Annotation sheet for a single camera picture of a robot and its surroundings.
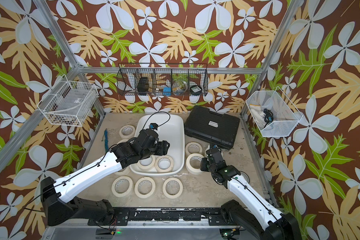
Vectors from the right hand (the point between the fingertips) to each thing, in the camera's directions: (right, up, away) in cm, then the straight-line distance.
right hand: (201, 160), depth 84 cm
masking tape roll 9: (-31, -18, -5) cm, 36 cm away
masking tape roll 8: (-45, -15, 0) cm, 47 cm away
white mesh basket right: (+41, +27, 0) cm, 49 cm away
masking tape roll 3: (-3, +5, +15) cm, 17 cm away
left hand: (-19, +11, -9) cm, 24 cm away
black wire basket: (-24, +51, +14) cm, 58 cm away
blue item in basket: (-20, +42, +11) cm, 48 cm away
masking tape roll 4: (-7, -4, -4) cm, 9 cm away
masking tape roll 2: (-22, -4, +9) cm, 24 cm away
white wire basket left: (-71, +32, -5) cm, 78 cm away
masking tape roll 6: (-51, +16, +24) cm, 59 cm away
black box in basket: (-37, +48, +16) cm, 63 cm away
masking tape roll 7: (-51, +10, +17) cm, 55 cm away
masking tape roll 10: (-18, -18, -5) cm, 26 cm away
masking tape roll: (-32, -3, +5) cm, 33 cm away
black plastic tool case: (+15, +17, +20) cm, 31 cm away
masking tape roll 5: (+6, +5, +12) cm, 14 cm away
